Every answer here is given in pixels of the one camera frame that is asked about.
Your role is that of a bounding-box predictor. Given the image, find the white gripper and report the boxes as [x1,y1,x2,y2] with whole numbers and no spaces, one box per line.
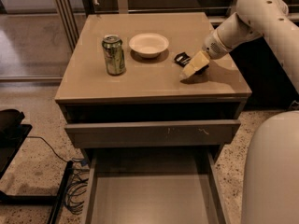
[180,30,231,80]

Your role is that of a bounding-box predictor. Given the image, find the black rxbar chocolate wrapper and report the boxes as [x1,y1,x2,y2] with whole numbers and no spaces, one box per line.
[173,51,209,76]

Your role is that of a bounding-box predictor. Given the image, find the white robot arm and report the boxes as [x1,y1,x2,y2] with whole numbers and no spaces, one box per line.
[181,0,299,224]

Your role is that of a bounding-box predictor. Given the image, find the grey top drawer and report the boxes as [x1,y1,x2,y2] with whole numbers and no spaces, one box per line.
[65,119,240,148]

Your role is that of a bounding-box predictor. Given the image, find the grey drawer cabinet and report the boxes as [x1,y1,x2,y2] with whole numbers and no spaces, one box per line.
[54,12,252,224]

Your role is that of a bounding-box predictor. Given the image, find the grey open middle drawer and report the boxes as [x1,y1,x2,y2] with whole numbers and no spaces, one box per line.
[81,147,231,224]

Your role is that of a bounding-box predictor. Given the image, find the white paper bowl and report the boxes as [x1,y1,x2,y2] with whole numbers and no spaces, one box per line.
[129,33,169,59]

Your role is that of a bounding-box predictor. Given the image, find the green soda can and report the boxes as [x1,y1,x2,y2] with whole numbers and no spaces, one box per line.
[102,35,126,76]

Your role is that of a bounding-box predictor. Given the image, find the black stand base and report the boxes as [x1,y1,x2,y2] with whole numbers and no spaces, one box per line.
[0,109,73,224]

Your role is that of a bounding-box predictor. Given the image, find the black and blue cables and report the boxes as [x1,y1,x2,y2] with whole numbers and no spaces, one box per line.
[26,135,91,217]

